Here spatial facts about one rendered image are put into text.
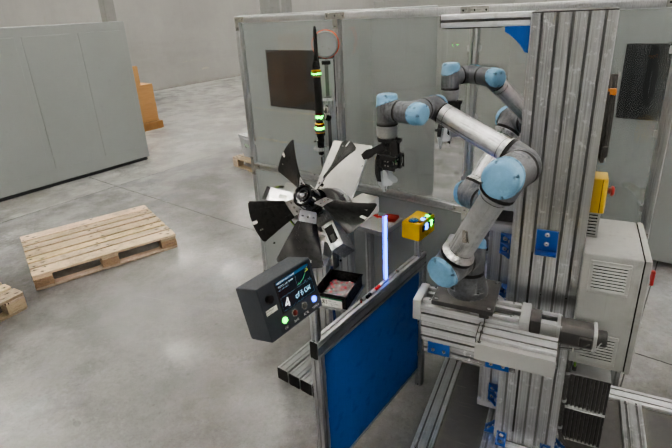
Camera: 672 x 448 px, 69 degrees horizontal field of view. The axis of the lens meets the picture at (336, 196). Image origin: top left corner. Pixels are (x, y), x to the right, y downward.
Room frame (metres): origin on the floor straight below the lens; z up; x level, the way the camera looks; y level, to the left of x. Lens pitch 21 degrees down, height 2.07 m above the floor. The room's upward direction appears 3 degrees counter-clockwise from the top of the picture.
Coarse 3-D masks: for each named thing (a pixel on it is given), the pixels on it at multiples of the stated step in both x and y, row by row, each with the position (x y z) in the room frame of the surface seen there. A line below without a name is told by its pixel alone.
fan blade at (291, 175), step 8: (288, 144) 2.52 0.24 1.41; (288, 152) 2.50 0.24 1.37; (280, 160) 2.56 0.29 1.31; (288, 160) 2.48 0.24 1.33; (296, 160) 2.41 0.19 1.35; (280, 168) 2.55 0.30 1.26; (288, 168) 2.48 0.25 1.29; (296, 168) 2.39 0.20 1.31; (288, 176) 2.48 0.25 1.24; (296, 176) 2.39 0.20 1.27; (296, 184) 2.40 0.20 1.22
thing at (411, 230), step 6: (414, 216) 2.24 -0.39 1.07; (420, 216) 2.24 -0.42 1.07; (432, 216) 2.24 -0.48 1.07; (402, 222) 2.19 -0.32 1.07; (408, 222) 2.17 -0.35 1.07; (414, 222) 2.16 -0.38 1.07; (426, 222) 2.19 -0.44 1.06; (402, 228) 2.19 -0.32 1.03; (408, 228) 2.17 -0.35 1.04; (414, 228) 2.15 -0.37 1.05; (420, 228) 2.14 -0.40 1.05; (432, 228) 2.24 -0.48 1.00; (402, 234) 2.19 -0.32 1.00; (408, 234) 2.17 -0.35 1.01; (414, 234) 2.15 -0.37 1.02; (420, 234) 2.14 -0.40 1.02; (426, 234) 2.19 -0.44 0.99; (420, 240) 2.14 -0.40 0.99
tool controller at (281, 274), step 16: (272, 272) 1.45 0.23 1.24; (288, 272) 1.44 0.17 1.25; (304, 272) 1.48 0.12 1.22; (240, 288) 1.38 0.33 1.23; (256, 288) 1.34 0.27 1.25; (272, 288) 1.37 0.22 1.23; (288, 288) 1.41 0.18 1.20; (304, 288) 1.46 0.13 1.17; (256, 304) 1.33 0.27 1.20; (272, 304) 1.35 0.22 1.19; (320, 304) 1.49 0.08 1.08; (256, 320) 1.33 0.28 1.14; (272, 320) 1.32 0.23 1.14; (288, 320) 1.37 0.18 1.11; (256, 336) 1.34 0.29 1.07; (272, 336) 1.30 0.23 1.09
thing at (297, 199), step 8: (304, 184) 2.27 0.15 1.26; (296, 192) 2.27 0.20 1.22; (304, 192) 2.25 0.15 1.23; (312, 192) 2.21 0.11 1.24; (320, 192) 2.32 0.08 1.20; (296, 200) 2.24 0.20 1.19; (304, 200) 2.21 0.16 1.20; (312, 200) 2.20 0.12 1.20; (312, 208) 2.23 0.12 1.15; (320, 208) 2.26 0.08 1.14
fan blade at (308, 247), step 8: (296, 224) 2.17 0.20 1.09; (304, 224) 2.18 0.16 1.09; (312, 224) 2.18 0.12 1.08; (296, 232) 2.14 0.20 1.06; (304, 232) 2.15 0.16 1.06; (312, 232) 2.16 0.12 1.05; (288, 240) 2.12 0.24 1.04; (296, 240) 2.12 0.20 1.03; (304, 240) 2.12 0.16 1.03; (312, 240) 2.13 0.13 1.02; (288, 248) 2.09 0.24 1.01; (296, 248) 2.09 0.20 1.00; (304, 248) 2.09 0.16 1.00; (312, 248) 2.10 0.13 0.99; (320, 248) 2.11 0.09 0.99; (280, 256) 2.07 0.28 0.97; (288, 256) 2.07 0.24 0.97; (296, 256) 2.07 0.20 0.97; (304, 256) 2.07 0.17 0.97; (312, 256) 2.07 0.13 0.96; (320, 256) 2.08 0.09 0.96; (312, 264) 2.04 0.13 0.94; (320, 264) 2.05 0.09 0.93
